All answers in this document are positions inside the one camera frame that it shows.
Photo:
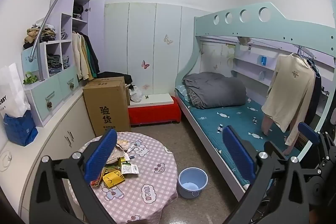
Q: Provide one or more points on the teal patterned bed sheet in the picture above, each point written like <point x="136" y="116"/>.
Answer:
<point x="236" y="119"/>

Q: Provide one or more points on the small green plant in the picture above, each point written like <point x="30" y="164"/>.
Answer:
<point x="30" y="79"/>

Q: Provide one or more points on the blue striped pillow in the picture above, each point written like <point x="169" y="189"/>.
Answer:
<point x="181" y="91"/>

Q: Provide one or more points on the red storage bench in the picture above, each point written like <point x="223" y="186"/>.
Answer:
<point x="155" y="113"/>

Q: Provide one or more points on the lilac wall shelf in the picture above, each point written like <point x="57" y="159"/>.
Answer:
<point x="249" y="64"/>

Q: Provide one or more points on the blue plastic bucket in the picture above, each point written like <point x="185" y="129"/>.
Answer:
<point x="193" y="182"/>

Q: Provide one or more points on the white paper bag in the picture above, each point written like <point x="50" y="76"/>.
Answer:
<point x="13" y="92"/>

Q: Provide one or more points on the red snack wrapper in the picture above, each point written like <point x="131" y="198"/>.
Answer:
<point x="95" y="183"/>

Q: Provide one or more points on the beige folded clothes stack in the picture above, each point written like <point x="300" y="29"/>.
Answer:
<point x="36" y="36"/>

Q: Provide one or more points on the grey duvet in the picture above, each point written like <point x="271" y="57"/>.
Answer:
<point x="218" y="88"/>

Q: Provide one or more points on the large cardboard box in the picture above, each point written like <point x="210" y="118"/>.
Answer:
<point x="107" y="108"/>

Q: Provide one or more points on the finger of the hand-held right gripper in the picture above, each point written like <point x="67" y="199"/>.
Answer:
<point x="309" y="133"/>

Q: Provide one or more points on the white wardrobe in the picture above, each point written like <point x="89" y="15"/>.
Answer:
<point x="162" y="61"/>

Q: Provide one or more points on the mint green bunk bed frame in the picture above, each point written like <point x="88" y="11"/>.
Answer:
<point x="288" y="27"/>

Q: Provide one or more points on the pink butterfly sticker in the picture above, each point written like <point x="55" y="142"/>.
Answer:
<point x="145" y="64"/>

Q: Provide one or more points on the beige butterfly sticker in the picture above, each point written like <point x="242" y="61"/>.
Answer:
<point x="168" y="39"/>

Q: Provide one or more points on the cream long sleeve shirt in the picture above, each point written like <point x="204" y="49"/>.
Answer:
<point x="288" y="92"/>

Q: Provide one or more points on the white board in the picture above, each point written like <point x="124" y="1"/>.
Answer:
<point x="157" y="100"/>

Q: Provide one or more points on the beige hanging cloth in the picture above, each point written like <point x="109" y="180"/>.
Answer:
<point x="243" y="40"/>

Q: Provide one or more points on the dark hanging garment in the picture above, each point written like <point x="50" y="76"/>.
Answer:
<point x="316" y="98"/>

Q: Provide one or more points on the black cloth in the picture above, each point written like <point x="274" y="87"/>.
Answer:
<point x="115" y="74"/>

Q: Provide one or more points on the small white tube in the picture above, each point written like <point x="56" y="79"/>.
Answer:
<point x="133" y="148"/>

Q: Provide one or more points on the dark grey folded clothes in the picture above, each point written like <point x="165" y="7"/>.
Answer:
<point x="54" y="61"/>

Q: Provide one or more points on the lilac shelf cabinet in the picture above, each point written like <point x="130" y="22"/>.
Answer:
<point x="55" y="92"/>

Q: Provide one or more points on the white plastic bag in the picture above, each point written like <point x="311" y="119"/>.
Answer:
<point x="136" y="95"/>

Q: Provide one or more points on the metal handrail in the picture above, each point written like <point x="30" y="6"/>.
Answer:
<point x="55" y="3"/>

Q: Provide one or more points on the white low cabinet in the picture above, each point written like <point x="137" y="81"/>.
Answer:
<point x="57" y="129"/>

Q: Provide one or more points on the cream hanging jacket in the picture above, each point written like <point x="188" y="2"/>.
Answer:
<point x="78" y="56"/>

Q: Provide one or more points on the yellow snack wrapper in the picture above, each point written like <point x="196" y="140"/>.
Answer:
<point x="113" y="178"/>

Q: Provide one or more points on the plaid blanket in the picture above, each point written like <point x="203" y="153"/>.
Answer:
<point x="195" y="100"/>

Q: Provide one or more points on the round table pink checked tablecloth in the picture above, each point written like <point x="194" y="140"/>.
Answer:
<point x="152" y="169"/>

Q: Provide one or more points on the blue bag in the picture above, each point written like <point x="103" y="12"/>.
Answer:
<point x="21" y="129"/>

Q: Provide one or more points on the small blue box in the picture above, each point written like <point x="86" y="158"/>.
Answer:
<point x="263" y="60"/>

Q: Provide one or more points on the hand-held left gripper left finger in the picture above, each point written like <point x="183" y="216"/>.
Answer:
<point x="101" y="154"/>

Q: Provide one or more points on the green hanging jacket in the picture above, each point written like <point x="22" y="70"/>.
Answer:
<point x="88" y="58"/>

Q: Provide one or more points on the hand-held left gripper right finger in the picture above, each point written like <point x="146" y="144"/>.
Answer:
<point x="239" y="155"/>

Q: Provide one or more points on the black hanging coat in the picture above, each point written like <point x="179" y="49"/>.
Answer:
<point x="92" y="53"/>

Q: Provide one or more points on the clothes hangers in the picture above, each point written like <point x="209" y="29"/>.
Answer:
<point x="305" y="54"/>

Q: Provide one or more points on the black folded clothes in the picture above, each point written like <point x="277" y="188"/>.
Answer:
<point x="78" y="8"/>

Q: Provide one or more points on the green white label packet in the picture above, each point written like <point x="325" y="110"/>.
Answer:
<point x="129" y="169"/>

